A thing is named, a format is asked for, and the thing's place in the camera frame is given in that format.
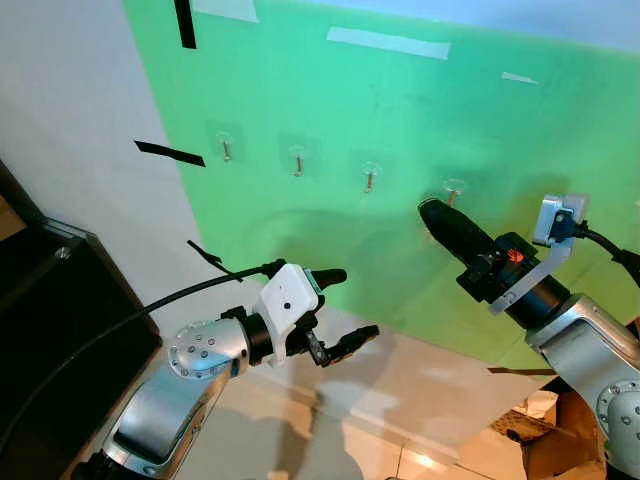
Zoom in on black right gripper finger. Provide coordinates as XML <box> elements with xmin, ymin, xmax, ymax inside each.
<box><xmin>417</xmin><ymin>203</ymin><xmax>485</xmax><ymax>270</ymax></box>
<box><xmin>423</xmin><ymin>197</ymin><xmax>499</xmax><ymax>258</ymax></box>

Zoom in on black tape strip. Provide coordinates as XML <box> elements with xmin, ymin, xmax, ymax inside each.
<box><xmin>186</xmin><ymin>239</ymin><xmax>242</xmax><ymax>282</ymax></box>
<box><xmin>133</xmin><ymin>140</ymin><xmax>207</xmax><ymax>168</ymax></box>
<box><xmin>487</xmin><ymin>365</ymin><xmax>557</xmax><ymax>378</ymax></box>
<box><xmin>173</xmin><ymin>0</ymin><xmax>198</xmax><ymax>50</ymax></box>

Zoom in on long white tape strip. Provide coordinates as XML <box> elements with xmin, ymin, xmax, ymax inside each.
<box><xmin>326</xmin><ymin>26</ymin><xmax>452</xmax><ymax>62</ymax></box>

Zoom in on torn brown cardboard piece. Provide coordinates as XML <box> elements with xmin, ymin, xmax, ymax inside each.
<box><xmin>487</xmin><ymin>390</ymin><xmax>613</xmax><ymax>480</ymax></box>

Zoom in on black glass table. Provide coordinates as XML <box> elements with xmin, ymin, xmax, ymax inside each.
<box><xmin>0</xmin><ymin>158</ymin><xmax>163</xmax><ymax>480</ymax></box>

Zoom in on wide white tape strip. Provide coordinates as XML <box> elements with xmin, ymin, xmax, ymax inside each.
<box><xmin>189</xmin><ymin>0</ymin><xmax>260</xmax><ymax>24</ymax></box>

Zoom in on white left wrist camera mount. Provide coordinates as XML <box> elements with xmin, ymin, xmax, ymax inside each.
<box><xmin>256</xmin><ymin>262</ymin><xmax>322</xmax><ymax>359</ymax></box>

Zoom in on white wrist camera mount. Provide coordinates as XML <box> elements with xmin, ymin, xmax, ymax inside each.
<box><xmin>256</xmin><ymin>262</ymin><xmax>322</xmax><ymax>359</ymax></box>
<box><xmin>487</xmin><ymin>192</ymin><xmax>592</xmax><ymax>317</ymax></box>

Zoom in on clear adhesive wall hook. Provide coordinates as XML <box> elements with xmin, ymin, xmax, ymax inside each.
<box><xmin>207</xmin><ymin>122</ymin><xmax>246</xmax><ymax>166</ymax></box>
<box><xmin>437</xmin><ymin>170</ymin><xmax>476</xmax><ymax>206</ymax></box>
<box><xmin>280</xmin><ymin>135</ymin><xmax>319</xmax><ymax>179</ymax></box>
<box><xmin>352</xmin><ymin>152</ymin><xmax>391</xmax><ymax>196</ymax></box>

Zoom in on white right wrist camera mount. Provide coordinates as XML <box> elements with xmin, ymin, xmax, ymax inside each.
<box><xmin>487</xmin><ymin>192</ymin><xmax>592</xmax><ymax>317</ymax></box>

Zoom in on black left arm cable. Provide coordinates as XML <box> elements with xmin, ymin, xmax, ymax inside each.
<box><xmin>0</xmin><ymin>258</ymin><xmax>288</xmax><ymax>456</ymax></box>

